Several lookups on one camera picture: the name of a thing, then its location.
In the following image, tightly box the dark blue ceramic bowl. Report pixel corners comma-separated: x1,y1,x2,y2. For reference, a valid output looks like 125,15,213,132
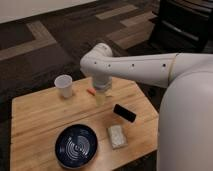
54,124,98,170

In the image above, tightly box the white plastic cup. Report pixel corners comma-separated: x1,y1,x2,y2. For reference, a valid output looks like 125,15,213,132
54,74,73,98

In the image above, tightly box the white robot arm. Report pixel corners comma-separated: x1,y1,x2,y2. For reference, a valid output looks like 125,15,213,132
80,43,213,171

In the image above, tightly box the white sponge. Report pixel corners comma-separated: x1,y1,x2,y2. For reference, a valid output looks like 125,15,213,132
107,125,127,149

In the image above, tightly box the orange pepper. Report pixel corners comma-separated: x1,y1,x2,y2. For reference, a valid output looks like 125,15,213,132
87,88,96,96

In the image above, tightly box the black rectangular box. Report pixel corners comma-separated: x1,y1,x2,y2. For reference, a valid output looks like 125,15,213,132
113,104,136,122

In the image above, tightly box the black furniture in background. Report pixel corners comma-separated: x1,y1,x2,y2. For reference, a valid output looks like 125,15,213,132
148,0,213,53

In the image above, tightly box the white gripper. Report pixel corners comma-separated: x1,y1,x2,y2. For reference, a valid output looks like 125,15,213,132
92,79,112,106

